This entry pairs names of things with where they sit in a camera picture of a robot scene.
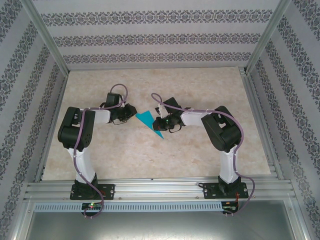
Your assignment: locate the teal cloth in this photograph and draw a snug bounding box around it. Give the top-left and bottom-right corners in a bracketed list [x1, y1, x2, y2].
[134, 110, 165, 140]

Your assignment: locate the grey metal sheet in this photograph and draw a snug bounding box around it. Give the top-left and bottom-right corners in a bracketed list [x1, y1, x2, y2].
[23, 212, 305, 240]

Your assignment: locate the small dark circuit board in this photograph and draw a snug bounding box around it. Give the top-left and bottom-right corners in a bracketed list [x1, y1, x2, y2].
[222, 201, 238, 213]

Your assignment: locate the circuit board with green light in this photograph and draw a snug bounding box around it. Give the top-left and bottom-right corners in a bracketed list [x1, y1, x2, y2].
[81, 202, 103, 211]

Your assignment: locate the aluminium side rail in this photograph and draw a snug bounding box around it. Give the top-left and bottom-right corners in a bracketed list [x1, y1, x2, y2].
[238, 66, 285, 181]
[33, 71, 71, 182]

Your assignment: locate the long aluminium rail beam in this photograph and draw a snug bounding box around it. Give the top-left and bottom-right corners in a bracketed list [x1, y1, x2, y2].
[23, 176, 298, 201]

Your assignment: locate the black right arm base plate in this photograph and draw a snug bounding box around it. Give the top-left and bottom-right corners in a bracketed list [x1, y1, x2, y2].
[202, 182, 250, 200]

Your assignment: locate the aluminium frame post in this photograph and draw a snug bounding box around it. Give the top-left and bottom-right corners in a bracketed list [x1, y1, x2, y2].
[19, 0, 70, 75]
[245, 0, 293, 75]

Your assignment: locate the slotted grey cable duct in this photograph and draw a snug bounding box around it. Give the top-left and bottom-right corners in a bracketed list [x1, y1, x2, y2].
[33, 201, 223, 213]

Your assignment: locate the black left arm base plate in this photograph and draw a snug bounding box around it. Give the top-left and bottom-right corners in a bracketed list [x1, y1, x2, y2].
[69, 183, 116, 201]

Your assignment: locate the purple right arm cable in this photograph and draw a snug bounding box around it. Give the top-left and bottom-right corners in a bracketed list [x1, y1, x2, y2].
[150, 92, 257, 216]

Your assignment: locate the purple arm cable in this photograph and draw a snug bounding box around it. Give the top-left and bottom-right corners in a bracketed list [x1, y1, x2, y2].
[150, 92, 257, 216]
[73, 83, 130, 221]

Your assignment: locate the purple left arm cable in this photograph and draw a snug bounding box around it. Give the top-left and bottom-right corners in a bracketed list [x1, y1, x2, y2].
[73, 83, 130, 221]

